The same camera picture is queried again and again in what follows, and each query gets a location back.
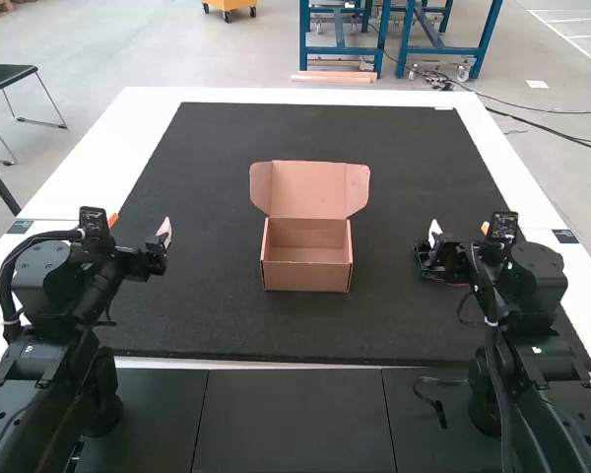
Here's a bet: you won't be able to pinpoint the black floor cable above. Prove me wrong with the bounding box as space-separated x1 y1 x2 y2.
487 106 591 150
465 87 591 115

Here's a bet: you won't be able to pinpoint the wooden planks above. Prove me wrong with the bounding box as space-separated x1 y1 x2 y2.
290 69 378 86

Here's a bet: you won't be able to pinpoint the black chair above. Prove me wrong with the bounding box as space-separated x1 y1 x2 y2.
0 48 70 167

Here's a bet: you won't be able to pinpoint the blue metal frame table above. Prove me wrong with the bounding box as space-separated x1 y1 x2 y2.
395 0 504 82
297 0 388 80

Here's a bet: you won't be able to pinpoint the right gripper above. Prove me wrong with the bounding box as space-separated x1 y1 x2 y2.
427 218 474 281

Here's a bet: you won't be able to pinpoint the dark base panel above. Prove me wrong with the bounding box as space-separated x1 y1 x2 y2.
380 367 504 473
190 368 398 473

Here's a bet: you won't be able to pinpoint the black mat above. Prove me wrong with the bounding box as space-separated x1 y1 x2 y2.
94 101 591 369

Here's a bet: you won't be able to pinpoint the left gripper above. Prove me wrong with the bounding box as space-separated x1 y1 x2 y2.
110 216 174 284

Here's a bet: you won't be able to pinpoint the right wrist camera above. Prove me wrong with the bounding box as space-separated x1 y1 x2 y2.
489 210 520 242

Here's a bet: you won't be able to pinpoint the cardboard box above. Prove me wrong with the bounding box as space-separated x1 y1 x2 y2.
248 160 372 295

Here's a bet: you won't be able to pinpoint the yellow cart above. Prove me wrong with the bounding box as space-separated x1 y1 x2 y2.
200 0 259 24

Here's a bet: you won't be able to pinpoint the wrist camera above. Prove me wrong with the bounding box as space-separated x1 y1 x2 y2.
78 206 112 242
489 210 520 242

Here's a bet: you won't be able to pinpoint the black square fan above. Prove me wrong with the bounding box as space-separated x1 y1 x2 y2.
413 237 467 289

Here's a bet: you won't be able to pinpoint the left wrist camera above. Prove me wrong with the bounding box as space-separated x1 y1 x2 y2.
78 206 112 242

